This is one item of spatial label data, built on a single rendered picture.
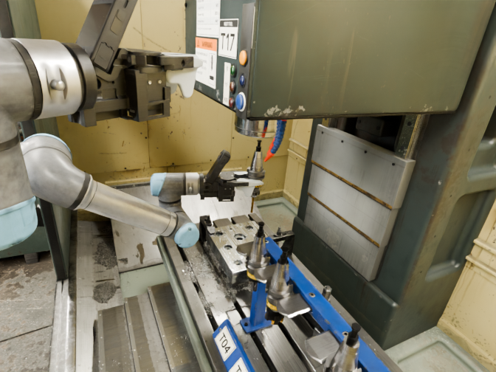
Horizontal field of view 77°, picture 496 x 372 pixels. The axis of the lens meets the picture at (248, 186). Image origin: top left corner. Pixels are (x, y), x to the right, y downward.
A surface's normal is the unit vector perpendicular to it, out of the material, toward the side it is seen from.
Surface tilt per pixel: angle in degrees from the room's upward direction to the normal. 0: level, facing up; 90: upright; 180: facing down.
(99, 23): 57
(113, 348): 8
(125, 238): 24
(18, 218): 92
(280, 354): 0
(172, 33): 90
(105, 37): 87
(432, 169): 90
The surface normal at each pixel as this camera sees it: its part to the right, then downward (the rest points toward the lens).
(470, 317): -0.90, 0.12
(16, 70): 0.79, -0.06
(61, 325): 0.07, -0.90
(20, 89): 0.82, 0.32
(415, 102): 0.43, 0.41
